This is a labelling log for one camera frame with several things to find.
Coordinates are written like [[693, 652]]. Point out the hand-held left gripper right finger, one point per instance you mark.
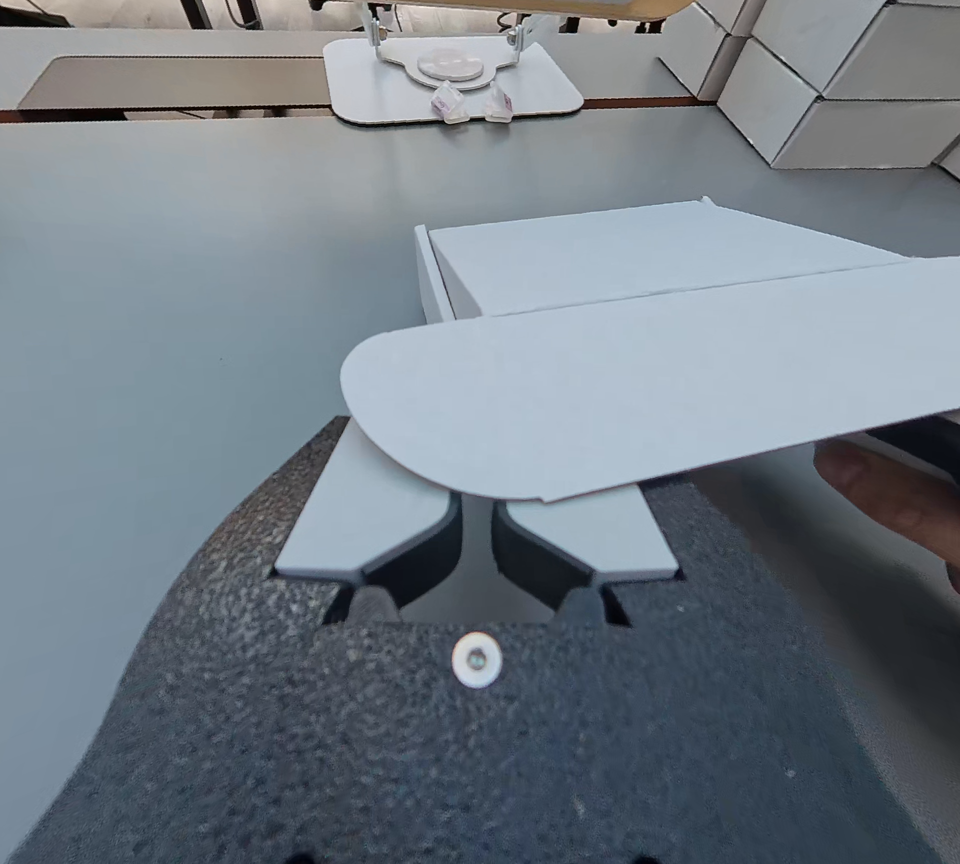
[[600, 534]]

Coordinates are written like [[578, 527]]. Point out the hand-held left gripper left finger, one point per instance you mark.
[[352, 511]]

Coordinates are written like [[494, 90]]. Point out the white cardboard box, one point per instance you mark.
[[637, 369]]

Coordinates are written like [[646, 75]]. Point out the person's right hand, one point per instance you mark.
[[892, 504]]

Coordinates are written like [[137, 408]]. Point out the small clear plastic clip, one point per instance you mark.
[[499, 106], [448, 105]]

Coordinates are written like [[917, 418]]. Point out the stack of white boxes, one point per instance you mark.
[[825, 24]]

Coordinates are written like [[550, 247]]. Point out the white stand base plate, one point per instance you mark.
[[375, 84]]

